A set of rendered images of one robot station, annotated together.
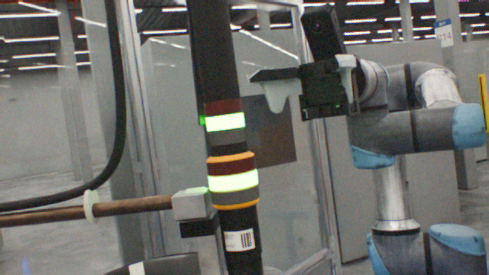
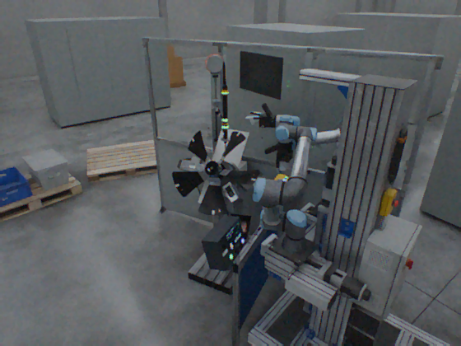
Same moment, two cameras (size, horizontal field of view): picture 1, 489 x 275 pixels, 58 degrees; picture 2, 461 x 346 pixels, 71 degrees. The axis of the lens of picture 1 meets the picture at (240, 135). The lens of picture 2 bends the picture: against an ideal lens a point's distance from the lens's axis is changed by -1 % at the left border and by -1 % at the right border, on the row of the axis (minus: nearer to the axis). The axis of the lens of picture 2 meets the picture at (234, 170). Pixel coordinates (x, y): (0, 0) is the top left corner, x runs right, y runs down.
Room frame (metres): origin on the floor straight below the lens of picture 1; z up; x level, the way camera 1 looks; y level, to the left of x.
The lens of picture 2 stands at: (-0.13, -2.18, 2.36)
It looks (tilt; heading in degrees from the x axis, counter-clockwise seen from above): 27 degrees down; 75
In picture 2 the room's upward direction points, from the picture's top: straight up
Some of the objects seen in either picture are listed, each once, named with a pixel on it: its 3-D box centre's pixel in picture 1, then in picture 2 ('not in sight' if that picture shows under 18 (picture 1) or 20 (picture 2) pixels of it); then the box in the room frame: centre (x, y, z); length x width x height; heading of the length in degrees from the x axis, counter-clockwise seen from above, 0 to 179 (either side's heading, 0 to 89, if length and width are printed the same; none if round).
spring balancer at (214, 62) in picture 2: not in sight; (214, 63); (0.47, 0.73, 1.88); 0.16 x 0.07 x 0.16; 173
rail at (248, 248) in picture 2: not in sight; (262, 230); (0.59, -0.30, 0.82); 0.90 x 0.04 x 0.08; 48
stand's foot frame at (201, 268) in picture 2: not in sight; (224, 262); (0.42, 0.25, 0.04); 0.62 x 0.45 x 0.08; 48
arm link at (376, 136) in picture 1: (379, 135); not in sight; (0.78, -0.25, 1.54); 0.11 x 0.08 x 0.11; 67
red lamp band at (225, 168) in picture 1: (231, 164); not in sight; (0.39, 0.01, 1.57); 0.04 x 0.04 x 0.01
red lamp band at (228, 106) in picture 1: (223, 107); not in sight; (0.39, 0.01, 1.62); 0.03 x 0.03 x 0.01
